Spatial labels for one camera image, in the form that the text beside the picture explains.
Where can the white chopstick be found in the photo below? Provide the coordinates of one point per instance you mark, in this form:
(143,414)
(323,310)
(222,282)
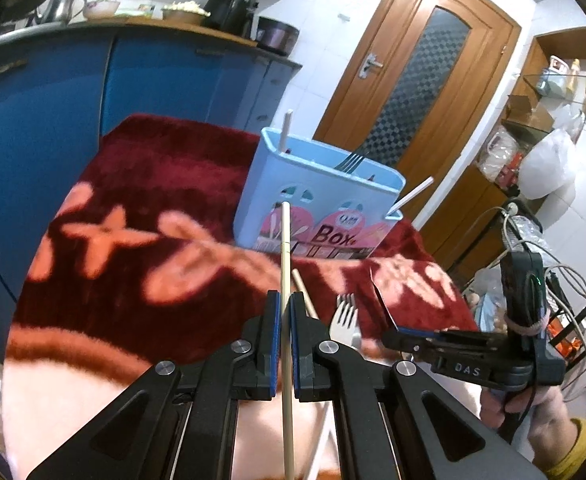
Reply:
(413,194)
(286,130)

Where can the white light switch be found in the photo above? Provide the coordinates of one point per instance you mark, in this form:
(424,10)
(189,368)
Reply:
(344,17)

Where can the steel pitcher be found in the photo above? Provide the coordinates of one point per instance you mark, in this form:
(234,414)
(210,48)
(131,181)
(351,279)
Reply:
(60,6)

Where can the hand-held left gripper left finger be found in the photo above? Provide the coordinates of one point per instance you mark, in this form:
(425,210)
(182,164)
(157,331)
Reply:
(273,350)

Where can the black air fryer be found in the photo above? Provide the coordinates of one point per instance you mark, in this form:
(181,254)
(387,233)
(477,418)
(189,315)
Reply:
(230,10)

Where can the cardboard box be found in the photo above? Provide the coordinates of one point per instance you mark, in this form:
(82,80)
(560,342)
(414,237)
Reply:
(528,112)

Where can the wooden door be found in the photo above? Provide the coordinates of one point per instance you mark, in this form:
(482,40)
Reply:
(383,20)

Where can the person's right forearm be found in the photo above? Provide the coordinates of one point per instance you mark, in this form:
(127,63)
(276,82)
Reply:
(573,450)

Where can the large steel fork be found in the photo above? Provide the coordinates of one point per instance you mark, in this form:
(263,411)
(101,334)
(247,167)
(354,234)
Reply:
(351,162)

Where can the wooden shelf unit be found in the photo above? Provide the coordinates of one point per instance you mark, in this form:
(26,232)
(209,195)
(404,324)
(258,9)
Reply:
(473,200)

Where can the wooden cutting board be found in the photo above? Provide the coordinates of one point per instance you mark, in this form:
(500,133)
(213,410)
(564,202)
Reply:
(183,27)

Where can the white plastic bag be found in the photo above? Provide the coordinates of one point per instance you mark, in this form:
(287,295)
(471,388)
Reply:
(548,162)

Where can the pink white packages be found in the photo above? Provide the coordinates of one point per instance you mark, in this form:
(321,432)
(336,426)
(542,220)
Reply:
(498,155)

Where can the light blue utensil box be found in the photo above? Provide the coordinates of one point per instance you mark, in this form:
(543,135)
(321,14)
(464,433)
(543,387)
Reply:
(318,185)

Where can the clear plastic bag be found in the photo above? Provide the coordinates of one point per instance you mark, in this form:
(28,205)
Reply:
(488,300)

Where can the person's right hand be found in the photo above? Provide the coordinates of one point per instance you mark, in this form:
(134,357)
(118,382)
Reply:
(553,415)

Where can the bowl of food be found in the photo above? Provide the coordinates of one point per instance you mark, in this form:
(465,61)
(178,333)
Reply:
(183,12)

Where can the dark countertop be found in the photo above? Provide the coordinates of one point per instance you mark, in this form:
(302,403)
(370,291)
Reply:
(48,32)

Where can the red floral blanket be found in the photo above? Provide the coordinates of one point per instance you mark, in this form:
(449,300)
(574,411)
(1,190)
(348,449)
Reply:
(138,200)

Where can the steel table knife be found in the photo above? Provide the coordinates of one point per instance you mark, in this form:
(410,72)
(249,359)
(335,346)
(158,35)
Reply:
(385,305)

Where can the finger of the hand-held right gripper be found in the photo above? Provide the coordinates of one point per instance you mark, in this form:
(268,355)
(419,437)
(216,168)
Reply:
(408,347)
(433,334)

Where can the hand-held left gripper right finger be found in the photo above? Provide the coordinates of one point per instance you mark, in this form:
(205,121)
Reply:
(295,355)

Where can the white floral bowl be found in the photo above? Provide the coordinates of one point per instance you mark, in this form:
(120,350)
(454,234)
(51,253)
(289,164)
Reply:
(100,9)

